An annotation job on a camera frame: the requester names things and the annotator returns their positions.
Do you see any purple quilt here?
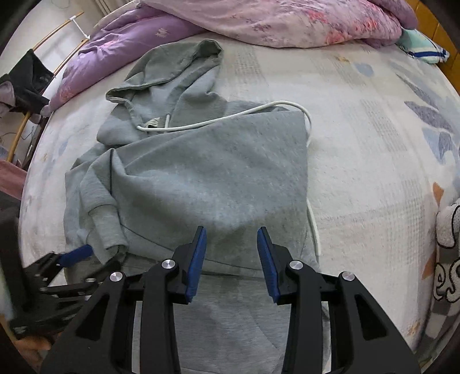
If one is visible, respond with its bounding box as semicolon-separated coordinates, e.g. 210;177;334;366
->
48;6;202;116

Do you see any lilac grey garment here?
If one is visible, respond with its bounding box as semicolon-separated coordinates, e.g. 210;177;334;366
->
0;81;19;119

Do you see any grey hoodie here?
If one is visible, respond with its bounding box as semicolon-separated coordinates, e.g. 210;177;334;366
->
64;39;332;374

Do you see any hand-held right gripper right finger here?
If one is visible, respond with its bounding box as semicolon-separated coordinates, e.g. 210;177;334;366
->
256;226;421;374

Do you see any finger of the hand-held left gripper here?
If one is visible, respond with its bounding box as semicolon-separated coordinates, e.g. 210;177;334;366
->
22;245;95;288
38;259;123;310

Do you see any pink cloth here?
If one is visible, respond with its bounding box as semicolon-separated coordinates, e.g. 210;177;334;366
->
0;160;28;199

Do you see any yellow wooden headboard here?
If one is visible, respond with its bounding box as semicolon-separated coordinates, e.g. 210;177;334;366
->
406;0;460;95

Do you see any black garment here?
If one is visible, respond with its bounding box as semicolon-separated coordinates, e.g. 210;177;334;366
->
0;48;55;116

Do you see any white plush printed blanket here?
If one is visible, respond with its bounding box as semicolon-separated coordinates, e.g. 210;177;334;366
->
427;197;460;365

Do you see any person's left hand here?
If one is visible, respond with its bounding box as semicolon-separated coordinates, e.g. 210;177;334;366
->
14;336;53;371

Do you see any pink floral quilt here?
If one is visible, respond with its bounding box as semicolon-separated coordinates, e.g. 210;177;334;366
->
138;0;419;49

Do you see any teal pillow with blue stripe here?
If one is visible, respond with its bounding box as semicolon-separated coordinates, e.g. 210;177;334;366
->
395;28;451;65

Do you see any white cable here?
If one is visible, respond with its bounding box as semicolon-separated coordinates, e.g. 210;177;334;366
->
137;101;321;267

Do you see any pale patterned bed sheet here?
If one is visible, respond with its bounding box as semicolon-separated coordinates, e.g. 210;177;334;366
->
18;34;460;362

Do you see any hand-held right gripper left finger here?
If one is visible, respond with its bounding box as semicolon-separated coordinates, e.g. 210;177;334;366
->
39;226;208;374

